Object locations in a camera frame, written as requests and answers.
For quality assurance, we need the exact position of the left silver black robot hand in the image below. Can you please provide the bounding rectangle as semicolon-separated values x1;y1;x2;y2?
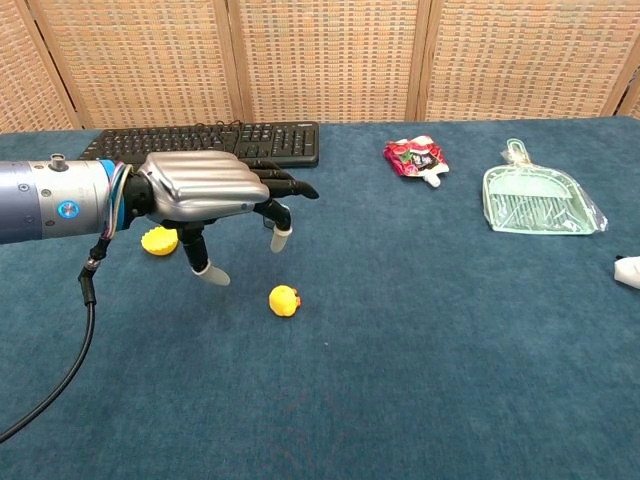
122;150;320;287

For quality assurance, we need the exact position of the small yellow toy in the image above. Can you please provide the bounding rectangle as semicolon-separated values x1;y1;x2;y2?
268;284;303;318

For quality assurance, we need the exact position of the white object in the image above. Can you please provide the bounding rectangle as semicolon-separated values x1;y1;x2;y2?
613;253;640;291

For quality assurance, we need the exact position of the yellow ridged bottle cap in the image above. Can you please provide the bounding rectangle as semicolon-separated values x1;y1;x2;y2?
140;225;180;258

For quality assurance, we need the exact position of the black computer keyboard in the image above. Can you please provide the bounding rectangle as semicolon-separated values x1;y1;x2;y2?
78;121;321;169

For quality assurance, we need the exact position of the woven rattan screen panel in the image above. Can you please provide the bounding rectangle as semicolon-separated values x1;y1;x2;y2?
24;0;247;130
417;0;637;122
227;0;432;124
0;0;84;134
615;64;640;120

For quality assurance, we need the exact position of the red spouted drink pouch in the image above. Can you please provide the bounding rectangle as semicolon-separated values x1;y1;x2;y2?
383;134;451;189

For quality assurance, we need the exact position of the blue table cloth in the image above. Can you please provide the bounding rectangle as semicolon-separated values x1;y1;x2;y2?
0;115;640;480

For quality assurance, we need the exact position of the green dustpan set in bag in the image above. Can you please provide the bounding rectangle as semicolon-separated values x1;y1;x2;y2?
481;138;610;236

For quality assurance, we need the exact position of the black keyboard cable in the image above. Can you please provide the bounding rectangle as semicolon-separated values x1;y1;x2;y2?
192;118;247;154

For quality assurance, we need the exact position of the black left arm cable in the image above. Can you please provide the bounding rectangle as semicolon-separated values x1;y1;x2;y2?
0;234;114;445

